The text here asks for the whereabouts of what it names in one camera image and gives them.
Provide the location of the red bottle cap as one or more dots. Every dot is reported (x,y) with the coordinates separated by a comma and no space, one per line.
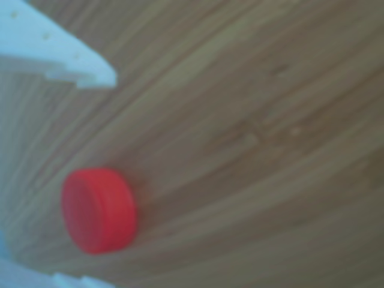
(99,211)

